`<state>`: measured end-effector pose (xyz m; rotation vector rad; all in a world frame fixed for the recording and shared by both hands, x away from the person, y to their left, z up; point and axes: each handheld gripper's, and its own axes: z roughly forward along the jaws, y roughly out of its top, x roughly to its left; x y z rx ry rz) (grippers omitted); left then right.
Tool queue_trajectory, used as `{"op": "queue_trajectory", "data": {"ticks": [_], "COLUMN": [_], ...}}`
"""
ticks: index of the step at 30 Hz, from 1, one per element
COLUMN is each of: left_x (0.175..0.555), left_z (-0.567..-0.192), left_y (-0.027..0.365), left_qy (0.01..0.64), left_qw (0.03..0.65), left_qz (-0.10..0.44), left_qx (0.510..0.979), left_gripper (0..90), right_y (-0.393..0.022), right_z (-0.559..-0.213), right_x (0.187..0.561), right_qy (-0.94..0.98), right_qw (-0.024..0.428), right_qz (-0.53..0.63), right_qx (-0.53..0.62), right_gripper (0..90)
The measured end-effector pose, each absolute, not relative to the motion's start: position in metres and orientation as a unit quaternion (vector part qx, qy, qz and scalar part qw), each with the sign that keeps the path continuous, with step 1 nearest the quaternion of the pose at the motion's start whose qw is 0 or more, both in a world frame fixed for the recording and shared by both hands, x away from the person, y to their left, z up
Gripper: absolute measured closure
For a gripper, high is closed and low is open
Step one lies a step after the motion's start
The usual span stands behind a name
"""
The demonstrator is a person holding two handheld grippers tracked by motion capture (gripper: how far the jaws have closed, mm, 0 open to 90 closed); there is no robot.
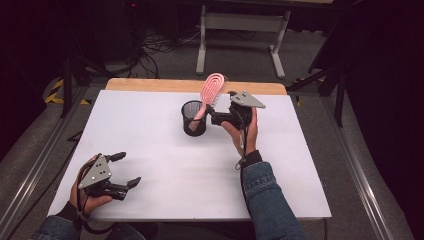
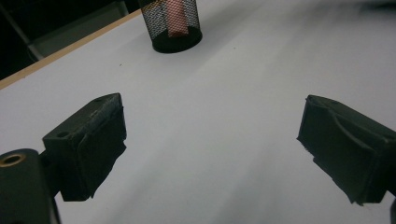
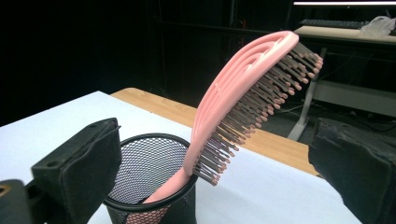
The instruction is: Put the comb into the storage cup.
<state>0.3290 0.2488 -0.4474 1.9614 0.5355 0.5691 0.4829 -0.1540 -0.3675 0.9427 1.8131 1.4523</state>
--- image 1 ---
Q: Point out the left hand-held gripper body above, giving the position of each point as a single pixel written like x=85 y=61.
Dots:
x=98 y=173

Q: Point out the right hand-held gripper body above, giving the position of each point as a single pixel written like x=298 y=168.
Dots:
x=245 y=100

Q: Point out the pink hairbrush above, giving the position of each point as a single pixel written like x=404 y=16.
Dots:
x=211 y=86

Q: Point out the black mesh pen cup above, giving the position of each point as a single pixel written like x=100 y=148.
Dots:
x=191 y=129

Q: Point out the person's left hand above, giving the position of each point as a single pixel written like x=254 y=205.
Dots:
x=86 y=203

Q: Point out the person's right hand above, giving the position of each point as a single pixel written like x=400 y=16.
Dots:
x=251 y=138

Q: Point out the white table board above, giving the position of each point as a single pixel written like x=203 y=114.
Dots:
x=173 y=173

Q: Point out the wooden table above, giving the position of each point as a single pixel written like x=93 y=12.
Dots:
x=150 y=86

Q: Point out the black metal stand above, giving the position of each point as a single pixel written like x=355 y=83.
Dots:
x=339 y=96
x=68 y=86

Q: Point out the yellow black hazard tape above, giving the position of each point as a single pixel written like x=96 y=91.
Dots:
x=53 y=96

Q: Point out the aluminium floor rail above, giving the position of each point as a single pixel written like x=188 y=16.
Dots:
x=36 y=166
x=356 y=173

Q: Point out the white metal desk frame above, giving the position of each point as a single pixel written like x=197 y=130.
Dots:
x=243 y=21

